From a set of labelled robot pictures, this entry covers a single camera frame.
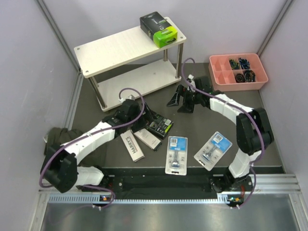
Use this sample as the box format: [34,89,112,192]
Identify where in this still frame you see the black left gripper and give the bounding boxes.
[127,102,157,133]

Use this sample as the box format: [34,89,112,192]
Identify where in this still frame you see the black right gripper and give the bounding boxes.
[167,85,202,114]

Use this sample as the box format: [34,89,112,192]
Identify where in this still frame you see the black green exfoliating razor box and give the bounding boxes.
[147,115,174,139]

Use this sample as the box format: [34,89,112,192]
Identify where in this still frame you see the black green Gillette razor box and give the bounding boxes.
[140,12,178,48]

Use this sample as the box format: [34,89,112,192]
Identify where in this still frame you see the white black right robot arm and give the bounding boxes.
[167,75,274,191]

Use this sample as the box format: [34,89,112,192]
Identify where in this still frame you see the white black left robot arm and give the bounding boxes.
[40,99,157,193]

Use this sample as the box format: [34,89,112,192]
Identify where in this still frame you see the white two-tier shelf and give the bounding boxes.
[74,26,187,112]

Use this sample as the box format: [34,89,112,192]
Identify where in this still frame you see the white H razor box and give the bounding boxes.
[134,128,162,151]

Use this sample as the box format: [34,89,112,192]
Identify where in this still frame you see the white Harry's razor box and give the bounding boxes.
[120,130,145,162]

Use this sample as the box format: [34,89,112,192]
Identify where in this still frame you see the blue Gillette razor blister pack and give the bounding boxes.
[165,136,188,176]

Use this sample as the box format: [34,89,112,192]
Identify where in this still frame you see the pink divided organizer bin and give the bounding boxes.
[209,53,269,91]

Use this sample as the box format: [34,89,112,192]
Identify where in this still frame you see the blue tilted razor blister pack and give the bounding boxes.
[194,131,232,171]

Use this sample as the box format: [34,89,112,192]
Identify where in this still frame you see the dark green cloth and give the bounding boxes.
[43,128,83,156]

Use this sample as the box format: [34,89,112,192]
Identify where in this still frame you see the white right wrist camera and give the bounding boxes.
[187,74,195,92]

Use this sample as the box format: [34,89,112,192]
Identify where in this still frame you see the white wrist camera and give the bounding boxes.
[187,74,195,92]
[119,94,135,103]

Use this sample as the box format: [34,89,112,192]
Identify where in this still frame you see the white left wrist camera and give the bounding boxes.
[119,94,135,103]

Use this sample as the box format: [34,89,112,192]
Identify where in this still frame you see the blue green hair ties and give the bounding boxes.
[228,58,241,70]

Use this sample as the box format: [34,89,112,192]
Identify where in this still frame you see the black patterned hair ties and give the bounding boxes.
[243,69,257,83]

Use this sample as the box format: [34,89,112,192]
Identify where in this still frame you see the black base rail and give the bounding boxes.
[81,167,253,193]

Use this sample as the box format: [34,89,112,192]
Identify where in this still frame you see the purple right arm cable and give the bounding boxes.
[181,57,266,169]

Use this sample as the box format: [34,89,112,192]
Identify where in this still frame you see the grey slotted cable duct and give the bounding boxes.
[48,193,246,205]

